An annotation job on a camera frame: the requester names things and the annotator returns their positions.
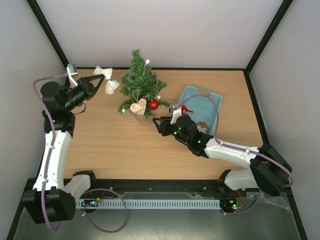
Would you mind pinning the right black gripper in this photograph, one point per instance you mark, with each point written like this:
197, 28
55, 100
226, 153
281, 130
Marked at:
164, 125

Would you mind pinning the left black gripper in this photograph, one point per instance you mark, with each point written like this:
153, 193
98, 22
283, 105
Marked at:
89, 89

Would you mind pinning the white mesh ribbon bow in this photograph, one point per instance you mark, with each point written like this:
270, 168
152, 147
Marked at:
111, 85

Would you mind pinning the red glitter ball ornament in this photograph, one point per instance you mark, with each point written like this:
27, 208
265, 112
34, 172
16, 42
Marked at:
153, 104

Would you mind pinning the wooden heart ornament red bow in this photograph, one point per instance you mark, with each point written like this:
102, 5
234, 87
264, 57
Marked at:
139, 106

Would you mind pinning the small green christmas tree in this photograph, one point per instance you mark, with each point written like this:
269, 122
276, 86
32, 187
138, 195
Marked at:
142, 78

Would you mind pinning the gingerbread man ornament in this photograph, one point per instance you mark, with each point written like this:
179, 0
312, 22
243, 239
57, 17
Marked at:
202, 126

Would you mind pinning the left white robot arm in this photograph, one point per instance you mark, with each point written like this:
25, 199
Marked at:
50, 199

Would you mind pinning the round wooden tree base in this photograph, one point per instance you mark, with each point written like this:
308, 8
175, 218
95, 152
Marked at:
144, 121

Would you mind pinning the light blue plastic basket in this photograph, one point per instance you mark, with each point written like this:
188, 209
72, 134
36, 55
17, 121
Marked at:
202, 107

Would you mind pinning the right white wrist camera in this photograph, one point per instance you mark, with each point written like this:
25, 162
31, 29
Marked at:
176, 112

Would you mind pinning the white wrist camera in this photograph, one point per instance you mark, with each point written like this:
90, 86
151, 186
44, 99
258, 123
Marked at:
176, 112
71, 72

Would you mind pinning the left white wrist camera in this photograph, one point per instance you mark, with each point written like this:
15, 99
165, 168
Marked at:
71, 72

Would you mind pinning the black frame post left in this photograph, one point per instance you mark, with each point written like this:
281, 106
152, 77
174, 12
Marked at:
42, 20

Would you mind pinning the black frame post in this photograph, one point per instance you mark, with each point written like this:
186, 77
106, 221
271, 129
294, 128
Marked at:
279, 15
42, 20

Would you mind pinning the light blue slotted cable duct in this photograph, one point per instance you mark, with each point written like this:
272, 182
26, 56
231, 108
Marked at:
151, 204

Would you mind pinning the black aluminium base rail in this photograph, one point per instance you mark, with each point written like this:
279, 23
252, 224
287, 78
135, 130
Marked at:
205, 188

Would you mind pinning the black frame post right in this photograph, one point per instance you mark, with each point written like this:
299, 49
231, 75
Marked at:
279, 15

